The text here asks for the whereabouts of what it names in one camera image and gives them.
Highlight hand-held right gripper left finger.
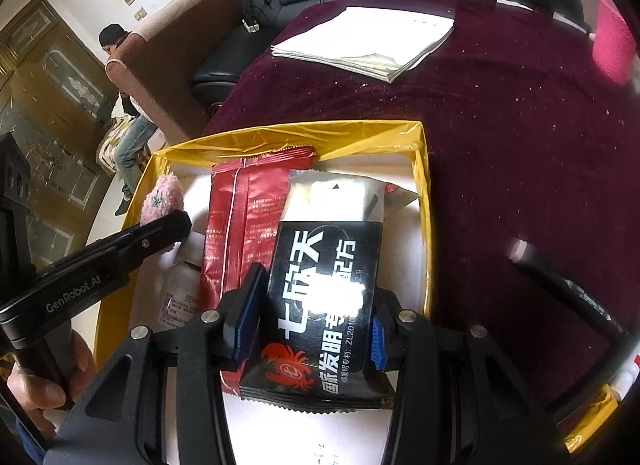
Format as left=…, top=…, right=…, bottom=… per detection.
left=42, top=262, right=266, bottom=465

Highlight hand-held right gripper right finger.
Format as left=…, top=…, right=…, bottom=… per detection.
left=369, top=287, right=571, bottom=465

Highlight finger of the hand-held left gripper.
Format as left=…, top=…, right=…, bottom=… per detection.
left=101, top=210, right=193, bottom=272

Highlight black snack packet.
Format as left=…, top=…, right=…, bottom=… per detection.
left=239, top=170, right=421, bottom=413

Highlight yellow box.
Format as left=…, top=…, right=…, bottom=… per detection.
left=92, top=120, right=433, bottom=465

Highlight black marker pen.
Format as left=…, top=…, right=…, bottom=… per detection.
left=507, top=239, right=631, bottom=341

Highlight person's left hand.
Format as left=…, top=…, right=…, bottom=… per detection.
left=6, top=329, right=97, bottom=440

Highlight pink plush toy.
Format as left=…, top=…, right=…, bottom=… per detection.
left=139, top=172, right=186, bottom=226

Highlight white plastic bottle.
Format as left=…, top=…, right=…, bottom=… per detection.
left=157, top=232, right=206, bottom=333

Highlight red foil packet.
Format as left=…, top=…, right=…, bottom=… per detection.
left=200, top=145, right=321, bottom=396

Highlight brown armchair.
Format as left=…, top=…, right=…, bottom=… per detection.
left=107, top=0, right=246, bottom=146

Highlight ornate wooden door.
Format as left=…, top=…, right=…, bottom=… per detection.
left=0, top=0, right=121, bottom=276

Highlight gold foil item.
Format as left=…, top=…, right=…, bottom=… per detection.
left=562, top=385, right=621, bottom=456

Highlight maroon tablecloth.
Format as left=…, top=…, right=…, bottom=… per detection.
left=202, top=0, right=640, bottom=411

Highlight small white container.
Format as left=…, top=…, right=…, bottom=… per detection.
left=607, top=355, right=640, bottom=403

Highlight stack of white papers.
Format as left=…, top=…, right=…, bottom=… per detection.
left=270, top=6, right=457, bottom=84

